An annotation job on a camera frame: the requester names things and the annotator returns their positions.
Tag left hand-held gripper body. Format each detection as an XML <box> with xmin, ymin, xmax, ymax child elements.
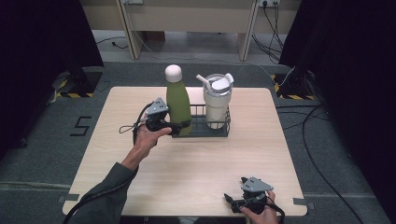
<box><xmin>144</xmin><ymin>97</ymin><xmax>173</xmax><ymax>133</ymax></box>

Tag white tumbler with straw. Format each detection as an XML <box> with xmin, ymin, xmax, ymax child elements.
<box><xmin>195</xmin><ymin>72</ymin><xmax>235</xmax><ymax>131</ymax></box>

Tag black stand base striped tape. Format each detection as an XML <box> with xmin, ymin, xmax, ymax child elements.
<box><xmin>270</xmin><ymin>68</ymin><xmax>316</xmax><ymax>101</ymax></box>
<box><xmin>50</xmin><ymin>66</ymin><xmax>104</xmax><ymax>99</ymax></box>

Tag white wall socket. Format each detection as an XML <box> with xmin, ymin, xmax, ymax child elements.
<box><xmin>258</xmin><ymin>0</ymin><xmax>281</xmax><ymax>8</ymax></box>

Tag long black floor cables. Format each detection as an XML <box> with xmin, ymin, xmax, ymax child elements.
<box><xmin>275</xmin><ymin>104</ymin><xmax>366</xmax><ymax>224</ymax></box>

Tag green bottle with white cap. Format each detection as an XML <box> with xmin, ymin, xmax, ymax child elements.
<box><xmin>164</xmin><ymin>63</ymin><xmax>193</xmax><ymax>137</ymax></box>

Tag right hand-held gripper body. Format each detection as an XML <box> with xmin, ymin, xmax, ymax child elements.
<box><xmin>241</xmin><ymin>175</ymin><xmax>275</xmax><ymax>215</ymax></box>

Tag brown box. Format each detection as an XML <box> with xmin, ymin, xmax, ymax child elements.
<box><xmin>145</xmin><ymin>30</ymin><xmax>166</xmax><ymax>43</ymax></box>

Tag beige desk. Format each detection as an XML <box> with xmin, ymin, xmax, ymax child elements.
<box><xmin>78</xmin><ymin>0</ymin><xmax>303</xmax><ymax>62</ymax></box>

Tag black floor cable with plug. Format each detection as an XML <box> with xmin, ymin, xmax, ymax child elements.
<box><xmin>94</xmin><ymin>35</ymin><xmax>129</xmax><ymax>49</ymax></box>

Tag person's right hand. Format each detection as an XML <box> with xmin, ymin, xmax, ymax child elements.
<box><xmin>240</xmin><ymin>190</ymin><xmax>280</xmax><ymax>224</ymax></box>

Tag person's left hand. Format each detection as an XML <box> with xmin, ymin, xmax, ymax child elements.
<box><xmin>133</xmin><ymin>123</ymin><xmax>173</xmax><ymax>157</ymax></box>

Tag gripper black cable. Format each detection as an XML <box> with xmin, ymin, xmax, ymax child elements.
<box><xmin>63</xmin><ymin>102</ymin><xmax>156</xmax><ymax>224</ymax></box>
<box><xmin>265</xmin><ymin>199</ymin><xmax>287</xmax><ymax>224</ymax></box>

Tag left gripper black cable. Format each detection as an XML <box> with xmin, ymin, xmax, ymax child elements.
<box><xmin>63</xmin><ymin>102</ymin><xmax>156</xmax><ymax>224</ymax></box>

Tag black curtain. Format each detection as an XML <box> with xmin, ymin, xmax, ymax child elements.
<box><xmin>0</xmin><ymin>0</ymin><xmax>105</xmax><ymax>163</ymax></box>
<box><xmin>277</xmin><ymin>0</ymin><xmax>396</xmax><ymax>224</ymax></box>

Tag bundle of black wall cables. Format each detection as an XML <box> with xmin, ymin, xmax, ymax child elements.
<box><xmin>250</xmin><ymin>1</ymin><xmax>286</xmax><ymax>64</ymax></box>

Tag black wire basket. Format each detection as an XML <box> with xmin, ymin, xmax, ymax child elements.
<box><xmin>171</xmin><ymin>104</ymin><xmax>232</xmax><ymax>139</ymax></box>

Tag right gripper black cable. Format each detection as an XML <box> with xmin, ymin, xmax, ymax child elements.
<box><xmin>265</xmin><ymin>199</ymin><xmax>287</xmax><ymax>224</ymax></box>

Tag grey tape strip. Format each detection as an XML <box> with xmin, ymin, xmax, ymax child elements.
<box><xmin>57</xmin><ymin>193</ymin><xmax>80</xmax><ymax>203</ymax></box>
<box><xmin>292</xmin><ymin>197</ymin><xmax>316</xmax><ymax>210</ymax></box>

